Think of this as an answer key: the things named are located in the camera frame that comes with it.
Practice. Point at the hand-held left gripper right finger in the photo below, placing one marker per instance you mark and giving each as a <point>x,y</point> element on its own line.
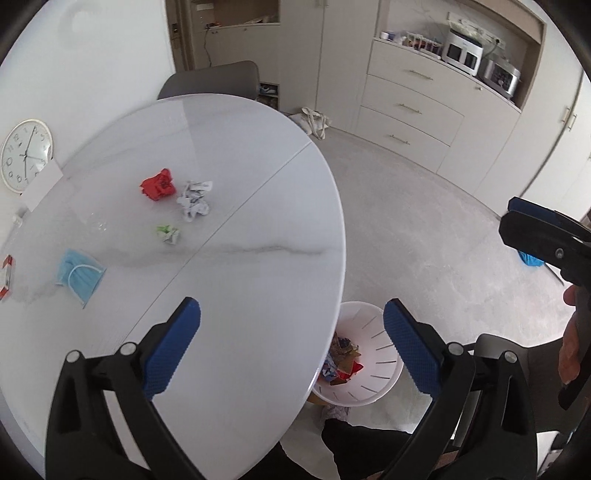
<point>411,350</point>

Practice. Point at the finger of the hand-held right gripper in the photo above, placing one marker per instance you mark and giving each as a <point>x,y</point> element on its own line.
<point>540,211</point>
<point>540,240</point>

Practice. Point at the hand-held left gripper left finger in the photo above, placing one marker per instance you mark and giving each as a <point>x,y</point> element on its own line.
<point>171,350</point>

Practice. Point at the white slotted bin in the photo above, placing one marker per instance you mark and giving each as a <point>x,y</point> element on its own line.
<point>369,323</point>

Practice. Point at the brown snack wrapper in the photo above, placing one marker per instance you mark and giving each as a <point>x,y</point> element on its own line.
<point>347,351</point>

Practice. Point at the person's right hand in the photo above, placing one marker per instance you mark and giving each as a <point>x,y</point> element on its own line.
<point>577,341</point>

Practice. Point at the blue plastic bag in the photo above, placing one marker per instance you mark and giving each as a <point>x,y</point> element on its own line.
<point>531,259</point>

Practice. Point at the beige tall cabinet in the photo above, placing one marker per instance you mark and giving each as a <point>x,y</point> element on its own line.
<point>545,138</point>
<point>341,69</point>

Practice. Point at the person's dark pants leg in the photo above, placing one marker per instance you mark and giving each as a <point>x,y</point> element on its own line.
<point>360,443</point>

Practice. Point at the green crumpled paper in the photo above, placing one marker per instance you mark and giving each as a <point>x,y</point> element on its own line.
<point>168,234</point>

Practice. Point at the blue face mask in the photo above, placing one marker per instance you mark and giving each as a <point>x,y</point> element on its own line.
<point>76,272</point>

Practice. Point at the silver kitchen appliance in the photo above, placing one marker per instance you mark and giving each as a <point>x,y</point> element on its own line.
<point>501,76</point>

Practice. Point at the white crumpled paper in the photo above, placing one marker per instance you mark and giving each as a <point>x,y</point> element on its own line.
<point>194,201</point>

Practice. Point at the beige drawer cabinet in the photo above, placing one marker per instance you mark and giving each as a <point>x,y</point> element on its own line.
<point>415,106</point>

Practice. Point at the red crumpled paper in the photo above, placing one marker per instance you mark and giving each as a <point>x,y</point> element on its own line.
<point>159,184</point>

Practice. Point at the white kitchen appliance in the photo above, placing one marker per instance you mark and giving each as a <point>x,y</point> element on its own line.
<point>464,50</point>

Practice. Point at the red and white small box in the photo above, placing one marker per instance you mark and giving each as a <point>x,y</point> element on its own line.
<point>7,277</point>

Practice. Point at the rack of jars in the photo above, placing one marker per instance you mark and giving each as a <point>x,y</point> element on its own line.
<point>420,44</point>

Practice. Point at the white card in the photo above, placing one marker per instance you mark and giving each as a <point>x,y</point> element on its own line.
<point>41,187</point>

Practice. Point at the white tote bag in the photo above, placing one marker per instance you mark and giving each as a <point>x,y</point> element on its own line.
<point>316,121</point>

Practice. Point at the grey chair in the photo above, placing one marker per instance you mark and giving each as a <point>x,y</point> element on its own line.
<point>212,78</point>

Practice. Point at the shoe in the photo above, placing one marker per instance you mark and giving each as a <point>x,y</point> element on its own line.
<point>268,88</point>

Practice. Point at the beige shelf cabinet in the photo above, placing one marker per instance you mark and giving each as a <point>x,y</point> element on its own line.
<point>240,41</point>

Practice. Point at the round white wall clock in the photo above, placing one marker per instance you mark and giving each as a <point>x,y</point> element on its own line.
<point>25,154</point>

